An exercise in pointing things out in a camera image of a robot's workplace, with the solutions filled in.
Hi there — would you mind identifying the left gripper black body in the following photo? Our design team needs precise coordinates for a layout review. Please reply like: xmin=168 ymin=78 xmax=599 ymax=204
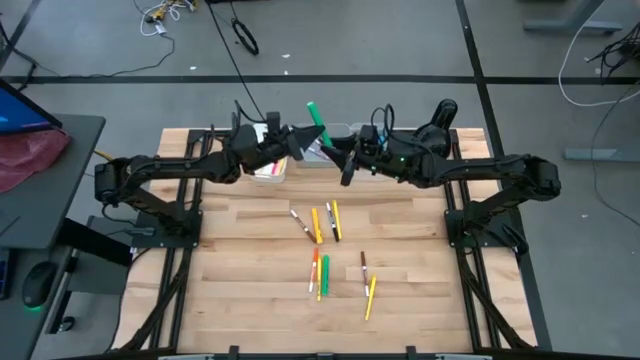
xmin=229 ymin=124 xmax=296 ymax=174

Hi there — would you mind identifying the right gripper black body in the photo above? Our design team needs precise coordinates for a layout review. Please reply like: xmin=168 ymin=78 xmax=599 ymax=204
xmin=355 ymin=142 xmax=404 ymax=177

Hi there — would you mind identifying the green highlighter marker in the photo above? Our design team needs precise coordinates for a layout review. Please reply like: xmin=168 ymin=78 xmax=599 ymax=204
xmin=306 ymin=101 xmax=334 ymax=149
xmin=320 ymin=254 xmax=331 ymax=297

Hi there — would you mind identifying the white plastic bin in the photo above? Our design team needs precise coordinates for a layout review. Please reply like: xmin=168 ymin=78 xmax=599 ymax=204
xmin=251 ymin=123 xmax=290 ymax=185

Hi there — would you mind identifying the yellow highlighter marker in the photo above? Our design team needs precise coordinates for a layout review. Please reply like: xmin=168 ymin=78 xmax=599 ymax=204
xmin=310 ymin=207 xmax=324 ymax=245

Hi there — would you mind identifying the orange and white marker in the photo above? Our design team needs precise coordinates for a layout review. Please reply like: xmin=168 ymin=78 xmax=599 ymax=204
xmin=307 ymin=247 xmax=320 ymax=294

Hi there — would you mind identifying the grey plastic bin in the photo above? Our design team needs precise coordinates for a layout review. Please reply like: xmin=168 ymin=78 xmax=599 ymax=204
xmin=292 ymin=122 xmax=352 ymax=169

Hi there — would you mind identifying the black desk lamp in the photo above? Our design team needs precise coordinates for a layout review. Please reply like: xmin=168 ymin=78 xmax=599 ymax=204
xmin=414 ymin=98 xmax=459 ymax=161

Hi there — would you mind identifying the black desk crossbar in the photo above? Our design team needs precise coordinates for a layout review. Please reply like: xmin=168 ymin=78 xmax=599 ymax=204
xmin=57 ymin=217 xmax=134 ymax=267

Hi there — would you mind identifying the dark grey side desk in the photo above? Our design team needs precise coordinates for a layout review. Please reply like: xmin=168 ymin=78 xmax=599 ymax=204
xmin=0 ymin=113 xmax=107 ymax=360

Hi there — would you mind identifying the red plastic bag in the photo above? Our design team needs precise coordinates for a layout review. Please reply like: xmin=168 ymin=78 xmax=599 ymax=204
xmin=0 ymin=128 xmax=72 ymax=195

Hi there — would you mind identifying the blue screen laptop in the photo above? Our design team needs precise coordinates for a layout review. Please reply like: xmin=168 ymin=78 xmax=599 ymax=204
xmin=0 ymin=78 xmax=64 ymax=137

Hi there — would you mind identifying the black desk leg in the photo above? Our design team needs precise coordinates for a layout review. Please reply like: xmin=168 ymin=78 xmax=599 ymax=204
xmin=45 ymin=247 xmax=81 ymax=335

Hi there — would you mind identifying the black computer mouse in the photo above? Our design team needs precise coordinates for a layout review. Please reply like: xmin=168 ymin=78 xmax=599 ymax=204
xmin=21 ymin=261 xmax=59 ymax=312

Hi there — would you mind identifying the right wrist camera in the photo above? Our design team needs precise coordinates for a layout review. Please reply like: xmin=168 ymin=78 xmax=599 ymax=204
xmin=358 ymin=123 xmax=380 ymax=146

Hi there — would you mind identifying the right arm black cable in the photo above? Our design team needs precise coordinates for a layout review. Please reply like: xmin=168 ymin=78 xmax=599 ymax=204
xmin=368 ymin=102 xmax=397 ymax=147

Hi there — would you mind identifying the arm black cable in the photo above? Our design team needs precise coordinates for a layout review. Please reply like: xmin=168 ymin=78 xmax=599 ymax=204
xmin=368 ymin=102 xmax=397 ymax=147
xmin=230 ymin=98 xmax=267 ymax=132

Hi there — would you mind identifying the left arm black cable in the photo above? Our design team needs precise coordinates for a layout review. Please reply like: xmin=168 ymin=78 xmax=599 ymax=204
xmin=230 ymin=98 xmax=267 ymax=132

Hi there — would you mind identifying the black coiled cable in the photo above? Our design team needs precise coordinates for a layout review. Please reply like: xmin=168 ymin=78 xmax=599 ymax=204
xmin=230 ymin=17 xmax=261 ymax=56

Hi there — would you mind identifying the long black cable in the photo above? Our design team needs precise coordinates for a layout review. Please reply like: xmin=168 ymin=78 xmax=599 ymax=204
xmin=205 ymin=0 xmax=269 ymax=125

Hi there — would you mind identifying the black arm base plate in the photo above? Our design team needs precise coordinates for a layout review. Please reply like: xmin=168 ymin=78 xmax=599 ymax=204
xmin=130 ymin=209 xmax=204 ymax=250
xmin=444 ymin=209 xmax=524 ymax=250

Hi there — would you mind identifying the white and yellow cable bundle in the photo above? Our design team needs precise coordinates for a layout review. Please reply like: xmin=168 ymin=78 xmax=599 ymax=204
xmin=139 ymin=0 xmax=197 ymax=37

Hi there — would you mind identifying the white floor cable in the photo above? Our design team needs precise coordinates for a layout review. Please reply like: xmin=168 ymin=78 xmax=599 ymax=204
xmin=558 ymin=0 xmax=640 ymax=108

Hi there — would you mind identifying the thin black floor cable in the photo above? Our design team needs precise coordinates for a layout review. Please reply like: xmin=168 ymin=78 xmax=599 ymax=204
xmin=591 ymin=82 xmax=640 ymax=229

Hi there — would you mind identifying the black cable bundle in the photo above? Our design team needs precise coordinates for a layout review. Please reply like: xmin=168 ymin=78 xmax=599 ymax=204
xmin=585 ymin=22 xmax=640 ymax=84

